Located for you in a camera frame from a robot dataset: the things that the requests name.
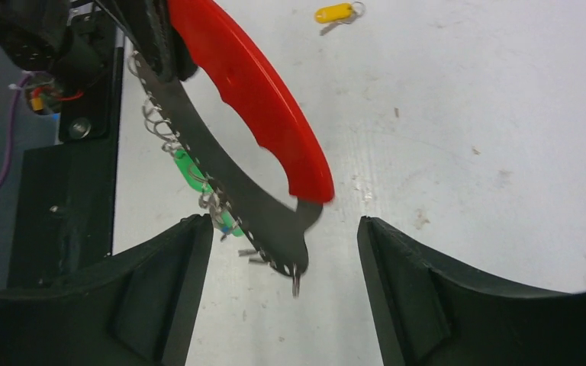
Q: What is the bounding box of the green key tag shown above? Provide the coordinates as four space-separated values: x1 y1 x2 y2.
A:
216 210 244 240
173 149 213 194

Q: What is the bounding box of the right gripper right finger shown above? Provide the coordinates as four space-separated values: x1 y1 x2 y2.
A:
357 217 586 365

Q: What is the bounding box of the red-handled metal key holder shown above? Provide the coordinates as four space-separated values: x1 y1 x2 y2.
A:
130 1 335 296

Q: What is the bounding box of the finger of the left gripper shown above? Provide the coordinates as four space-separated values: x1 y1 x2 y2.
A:
121 0 198 82

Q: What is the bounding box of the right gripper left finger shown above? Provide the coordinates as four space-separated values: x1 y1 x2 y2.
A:
0 215 214 365

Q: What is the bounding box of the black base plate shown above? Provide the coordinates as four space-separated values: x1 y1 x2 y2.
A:
7 19 124 288

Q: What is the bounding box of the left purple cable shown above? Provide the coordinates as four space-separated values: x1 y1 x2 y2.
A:
0 72 34 207

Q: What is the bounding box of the metal key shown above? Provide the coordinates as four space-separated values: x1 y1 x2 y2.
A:
319 1 366 36

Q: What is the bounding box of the yellow key tag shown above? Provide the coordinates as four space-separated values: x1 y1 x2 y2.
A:
314 2 356 24

